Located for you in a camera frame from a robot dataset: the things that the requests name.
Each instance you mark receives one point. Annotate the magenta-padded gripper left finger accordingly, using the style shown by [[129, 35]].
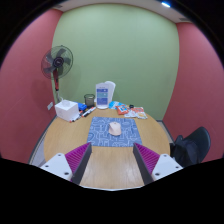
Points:
[[75, 160]]

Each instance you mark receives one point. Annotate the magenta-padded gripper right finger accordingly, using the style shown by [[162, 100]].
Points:
[[150, 160]]

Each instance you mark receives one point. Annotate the pale pink computer mouse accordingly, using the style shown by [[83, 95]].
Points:
[[115, 129]]

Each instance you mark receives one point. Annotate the blue patterned mouse pad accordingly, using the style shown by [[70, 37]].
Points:
[[100, 133]]

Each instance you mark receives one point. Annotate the black office chair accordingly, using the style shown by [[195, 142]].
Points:
[[190, 148]]

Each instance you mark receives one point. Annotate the white and orange snack packet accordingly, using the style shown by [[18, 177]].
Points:
[[140, 113]]

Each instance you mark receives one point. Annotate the white tissue box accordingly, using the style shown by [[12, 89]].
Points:
[[66, 110]]

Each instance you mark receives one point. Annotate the red-capped whiteboard marker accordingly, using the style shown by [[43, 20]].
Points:
[[89, 111]]

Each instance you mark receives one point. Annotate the blue whiteboard eraser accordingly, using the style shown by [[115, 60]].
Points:
[[82, 107]]

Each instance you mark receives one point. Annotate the small black round object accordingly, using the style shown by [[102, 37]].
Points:
[[131, 106]]

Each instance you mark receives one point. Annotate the dark mesh pen cup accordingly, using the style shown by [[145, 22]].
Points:
[[89, 100]]

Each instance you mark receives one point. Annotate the light blue snack packet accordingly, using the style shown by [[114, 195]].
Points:
[[113, 105]]

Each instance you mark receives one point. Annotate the black standing fan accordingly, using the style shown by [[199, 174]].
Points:
[[56, 62]]

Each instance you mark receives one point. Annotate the round ceiling light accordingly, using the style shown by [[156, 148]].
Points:
[[165, 4]]

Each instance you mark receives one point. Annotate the white wall outlet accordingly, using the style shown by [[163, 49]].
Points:
[[50, 106]]

